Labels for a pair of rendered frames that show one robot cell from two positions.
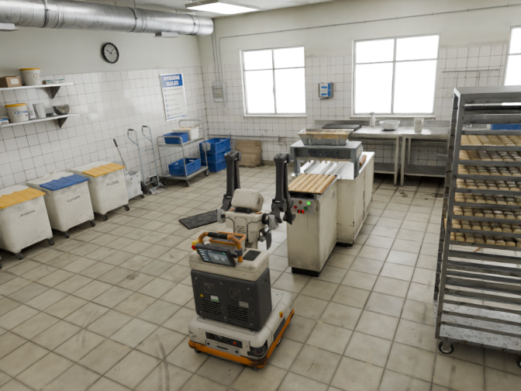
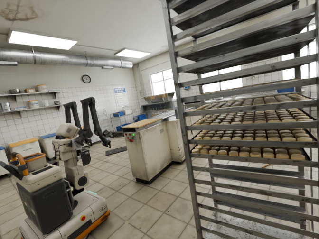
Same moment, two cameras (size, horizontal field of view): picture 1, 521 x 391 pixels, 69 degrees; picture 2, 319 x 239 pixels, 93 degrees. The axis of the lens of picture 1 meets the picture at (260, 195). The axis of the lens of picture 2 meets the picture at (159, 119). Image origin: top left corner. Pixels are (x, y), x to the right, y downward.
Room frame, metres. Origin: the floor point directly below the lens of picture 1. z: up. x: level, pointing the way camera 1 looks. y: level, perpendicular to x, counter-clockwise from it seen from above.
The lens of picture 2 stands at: (1.27, -1.23, 1.27)
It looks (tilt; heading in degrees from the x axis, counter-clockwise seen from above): 8 degrees down; 11
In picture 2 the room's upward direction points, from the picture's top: 10 degrees counter-clockwise
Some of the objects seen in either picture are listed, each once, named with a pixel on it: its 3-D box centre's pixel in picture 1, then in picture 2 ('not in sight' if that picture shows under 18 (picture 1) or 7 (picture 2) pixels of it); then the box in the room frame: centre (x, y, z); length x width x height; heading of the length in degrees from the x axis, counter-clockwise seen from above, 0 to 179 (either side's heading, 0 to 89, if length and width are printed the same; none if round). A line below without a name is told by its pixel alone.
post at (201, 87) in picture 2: (444, 205); (205, 124); (2.62, -1.37, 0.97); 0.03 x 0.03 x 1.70; 67
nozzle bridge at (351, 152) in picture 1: (326, 158); (161, 110); (4.11, -0.75, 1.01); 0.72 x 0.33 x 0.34; 64
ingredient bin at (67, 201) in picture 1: (63, 204); (54, 145); (5.02, 2.76, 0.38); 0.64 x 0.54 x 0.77; 59
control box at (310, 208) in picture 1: (301, 205); (131, 136); (3.33, -0.38, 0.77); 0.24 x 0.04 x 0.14; 64
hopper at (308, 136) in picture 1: (325, 137); (159, 98); (4.11, -0.75, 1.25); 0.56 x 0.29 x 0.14; 64
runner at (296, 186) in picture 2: (484, 266); (250, 179); (2.48, -1.64, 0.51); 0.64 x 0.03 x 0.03; 67
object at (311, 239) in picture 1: (313, 222); (150, 148); (3.65, -0.53, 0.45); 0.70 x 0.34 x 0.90; 154
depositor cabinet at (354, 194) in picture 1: (336, 195); (178, 133); (4.53, -0.96, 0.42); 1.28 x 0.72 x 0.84; 154
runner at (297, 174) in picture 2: (485, 255); (249, 169); (2.48, -1.64, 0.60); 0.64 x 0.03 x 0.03; 67
